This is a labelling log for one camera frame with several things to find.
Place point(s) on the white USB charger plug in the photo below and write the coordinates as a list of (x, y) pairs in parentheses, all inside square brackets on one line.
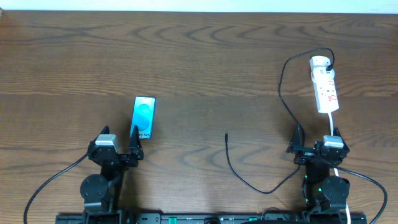
[(319, 61)]

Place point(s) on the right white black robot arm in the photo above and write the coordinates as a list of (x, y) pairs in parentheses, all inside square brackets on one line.
[(325, 194)]

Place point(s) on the white power strip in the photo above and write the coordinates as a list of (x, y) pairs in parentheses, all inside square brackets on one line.
[(325, 90)]

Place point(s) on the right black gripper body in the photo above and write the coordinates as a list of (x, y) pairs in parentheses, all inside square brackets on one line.
[(305, 157)]

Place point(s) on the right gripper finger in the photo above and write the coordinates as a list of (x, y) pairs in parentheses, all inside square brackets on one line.
[(336, 132), (297, 142)]

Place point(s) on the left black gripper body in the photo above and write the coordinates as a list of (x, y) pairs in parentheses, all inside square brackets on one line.
[(121, 157)]

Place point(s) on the blue screen Galaxy smartphone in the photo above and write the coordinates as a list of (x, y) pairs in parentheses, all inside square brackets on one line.
[(143, 116)]

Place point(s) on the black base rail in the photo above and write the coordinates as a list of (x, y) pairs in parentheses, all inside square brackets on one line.
[(156, 218)]

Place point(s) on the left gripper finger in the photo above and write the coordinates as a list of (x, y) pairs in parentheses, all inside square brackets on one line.
[(105, 130), (135, 146)]

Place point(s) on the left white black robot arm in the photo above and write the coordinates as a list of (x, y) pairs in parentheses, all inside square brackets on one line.
[(101, 191)]

